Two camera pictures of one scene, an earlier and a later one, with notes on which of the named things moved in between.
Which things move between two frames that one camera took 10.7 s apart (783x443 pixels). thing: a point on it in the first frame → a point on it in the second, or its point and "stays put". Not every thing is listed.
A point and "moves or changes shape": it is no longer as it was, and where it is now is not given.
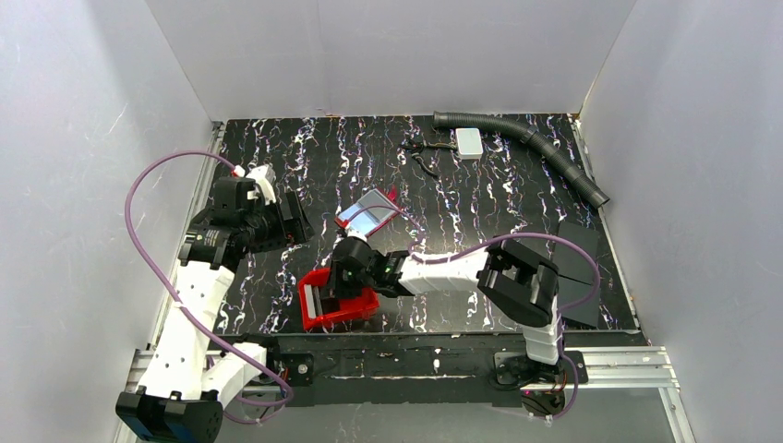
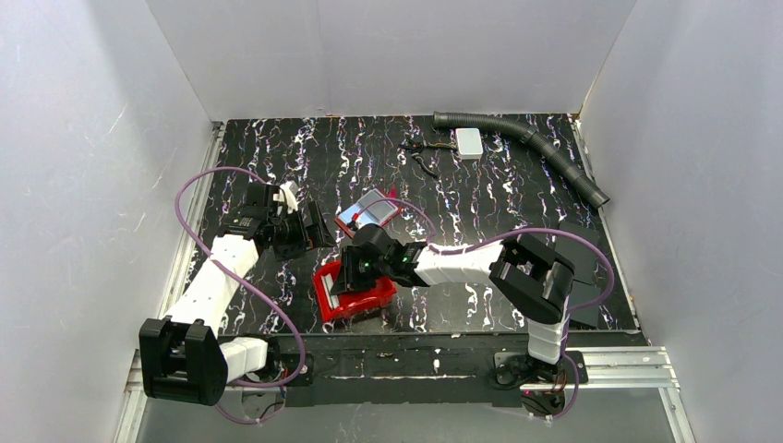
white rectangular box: (469, 143) stays put
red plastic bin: (355, 305) moves or changes shape
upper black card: (571, 261) stays put
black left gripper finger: (297, 227) → (316, 228)
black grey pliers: (415, 147) stays put
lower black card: (569, 291) stays put
